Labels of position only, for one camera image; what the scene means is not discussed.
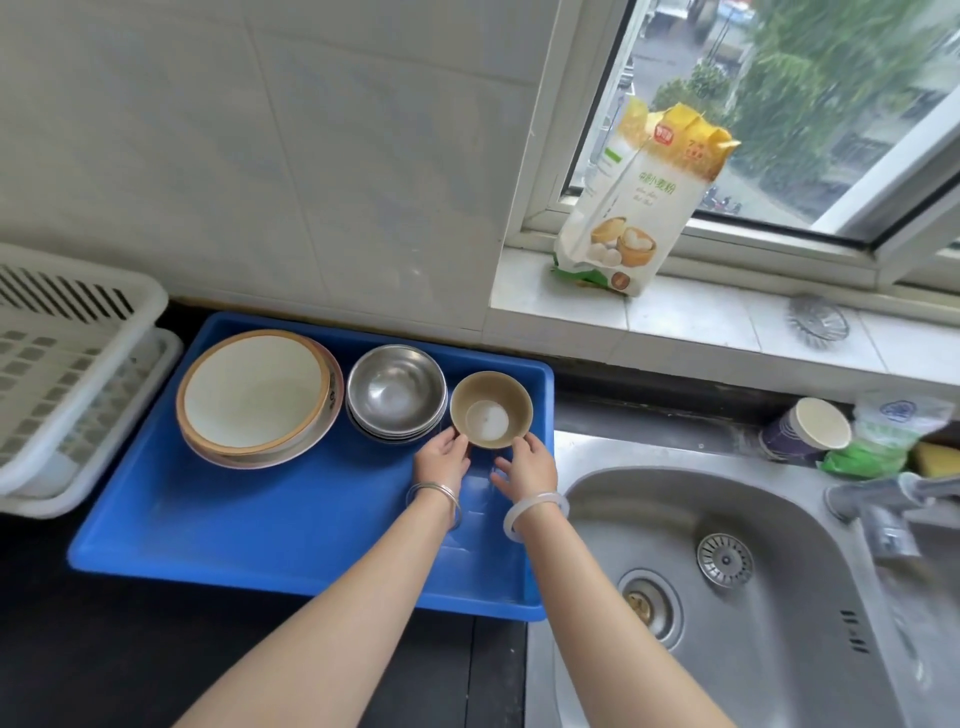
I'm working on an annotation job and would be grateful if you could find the person's right hand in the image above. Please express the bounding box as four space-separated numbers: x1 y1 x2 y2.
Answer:
490 432 561 505

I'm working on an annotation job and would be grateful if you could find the person's left hand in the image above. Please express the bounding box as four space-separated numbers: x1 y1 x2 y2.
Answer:
411 428 473 498

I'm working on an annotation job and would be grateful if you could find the small tan bowl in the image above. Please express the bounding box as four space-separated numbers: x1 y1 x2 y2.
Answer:
450 370 535 451

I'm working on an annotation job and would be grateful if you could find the person's left forearm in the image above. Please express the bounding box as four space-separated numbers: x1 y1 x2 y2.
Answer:
174 489 460 728

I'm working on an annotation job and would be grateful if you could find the person's right forearm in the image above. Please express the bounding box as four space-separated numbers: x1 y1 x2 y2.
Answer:
511 496 738 728

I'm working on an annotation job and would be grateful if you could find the white jade bangle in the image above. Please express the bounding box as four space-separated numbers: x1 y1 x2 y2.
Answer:
502 490 571 543

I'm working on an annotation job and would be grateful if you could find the stainless steel bowl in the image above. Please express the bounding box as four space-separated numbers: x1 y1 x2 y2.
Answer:
347 405 448 445
345 344 449 436

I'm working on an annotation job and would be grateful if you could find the pink-rimmed plate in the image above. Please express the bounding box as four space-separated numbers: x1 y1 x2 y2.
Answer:
180 337 346 471

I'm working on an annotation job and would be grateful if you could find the blue plastic tray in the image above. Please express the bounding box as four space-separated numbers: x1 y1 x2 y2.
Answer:
67 311 557 624

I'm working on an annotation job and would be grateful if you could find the large white brown-rimmed bowl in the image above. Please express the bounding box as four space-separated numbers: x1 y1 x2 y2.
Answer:
176 329 333 457

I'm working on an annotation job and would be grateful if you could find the round sink drain plug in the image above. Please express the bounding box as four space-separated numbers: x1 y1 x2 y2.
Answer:
695 532 756 590

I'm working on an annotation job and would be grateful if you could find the purple paper cup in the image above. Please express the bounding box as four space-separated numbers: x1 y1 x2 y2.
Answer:
758 396 854 467

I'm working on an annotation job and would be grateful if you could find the white and yellow flour bag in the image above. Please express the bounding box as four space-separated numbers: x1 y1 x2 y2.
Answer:
552 96 743 299

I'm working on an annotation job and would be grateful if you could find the stainless steel sink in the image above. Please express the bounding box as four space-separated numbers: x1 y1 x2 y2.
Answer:
524 430 960 728

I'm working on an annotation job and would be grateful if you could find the metal sink strainer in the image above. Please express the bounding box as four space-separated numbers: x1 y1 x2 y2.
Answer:
786 294 852 351

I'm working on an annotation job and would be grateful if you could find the chrome faucet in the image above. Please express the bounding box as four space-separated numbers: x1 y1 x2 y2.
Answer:
824 471 960 562

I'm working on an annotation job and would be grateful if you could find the green and white plastic bag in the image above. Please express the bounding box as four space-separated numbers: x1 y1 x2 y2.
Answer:
820 390 956 481

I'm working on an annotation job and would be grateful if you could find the white plastic dish rack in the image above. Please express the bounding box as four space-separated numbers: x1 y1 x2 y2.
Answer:
0 243 186 521

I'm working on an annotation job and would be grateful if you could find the yellow sponge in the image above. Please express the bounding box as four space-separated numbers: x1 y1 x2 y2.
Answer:
910 441 960 478

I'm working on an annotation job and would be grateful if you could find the silver bracelet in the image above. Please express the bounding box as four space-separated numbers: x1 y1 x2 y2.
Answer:
405 482 463 528

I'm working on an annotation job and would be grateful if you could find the white window frame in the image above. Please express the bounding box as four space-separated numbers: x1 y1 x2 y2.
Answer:
505 0 960 295

